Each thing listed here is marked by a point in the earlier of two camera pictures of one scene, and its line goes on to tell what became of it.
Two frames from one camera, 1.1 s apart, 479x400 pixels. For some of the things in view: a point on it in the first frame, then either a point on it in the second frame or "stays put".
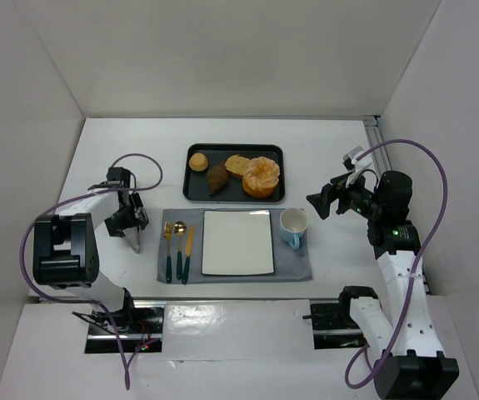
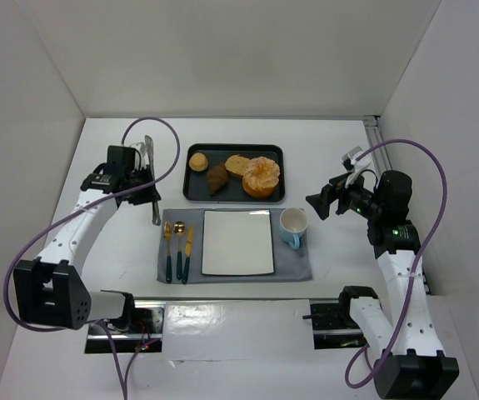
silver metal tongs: x=132 y=237 to x=149 y=147
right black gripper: x=332 y=199 stays put
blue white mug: x=292 y=223 stays put
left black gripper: x=125 y=222 to x=147 y=188
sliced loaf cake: x=237 y=164 stays put
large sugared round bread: x=261 y=176 stays put
